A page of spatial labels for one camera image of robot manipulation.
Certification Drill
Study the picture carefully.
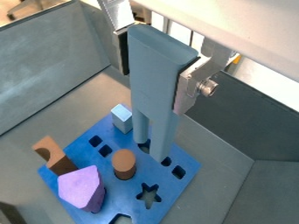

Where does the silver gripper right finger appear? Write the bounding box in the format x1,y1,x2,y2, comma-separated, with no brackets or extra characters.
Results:
172,38,238,115

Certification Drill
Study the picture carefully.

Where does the blue shape sorter board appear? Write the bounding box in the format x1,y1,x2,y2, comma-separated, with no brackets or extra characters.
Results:
36,103,203,224

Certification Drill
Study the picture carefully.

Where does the brown cylinder peg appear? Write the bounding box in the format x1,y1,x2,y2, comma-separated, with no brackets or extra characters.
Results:
112,149,136,180

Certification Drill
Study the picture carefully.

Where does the tall brown notched block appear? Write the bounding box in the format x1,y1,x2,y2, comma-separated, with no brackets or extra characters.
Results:
32,136,79,176

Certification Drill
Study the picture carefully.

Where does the light blue square block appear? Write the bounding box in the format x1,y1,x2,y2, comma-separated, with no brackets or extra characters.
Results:
111,104,133,134

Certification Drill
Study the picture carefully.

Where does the purple pentagon peg block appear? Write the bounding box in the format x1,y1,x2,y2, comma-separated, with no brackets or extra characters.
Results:
57,165,105,214

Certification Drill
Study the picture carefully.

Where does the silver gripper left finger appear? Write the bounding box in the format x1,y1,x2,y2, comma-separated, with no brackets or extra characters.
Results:
97,0,135,75

